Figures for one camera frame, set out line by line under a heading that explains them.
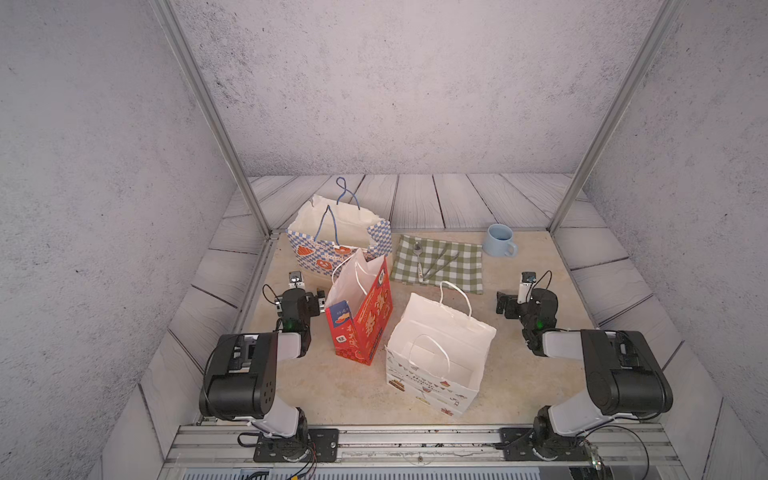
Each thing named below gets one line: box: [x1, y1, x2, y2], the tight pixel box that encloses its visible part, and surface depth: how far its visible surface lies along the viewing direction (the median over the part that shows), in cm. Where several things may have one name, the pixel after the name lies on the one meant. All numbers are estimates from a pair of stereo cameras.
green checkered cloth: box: [390, 234, 484, 295], surface depth 113 cm
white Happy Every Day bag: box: [386, 282, 497, 418], surface depth 73 cm
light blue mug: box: [482, 224, 518, 257], surface depth 113 cm
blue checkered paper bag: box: [286, 178, 393, 277], surface depth 91 cm
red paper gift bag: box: [325, 248, 394, 366], surface depth 80 cm
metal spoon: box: [414, 242, 424, 283], surface depth 114 cm
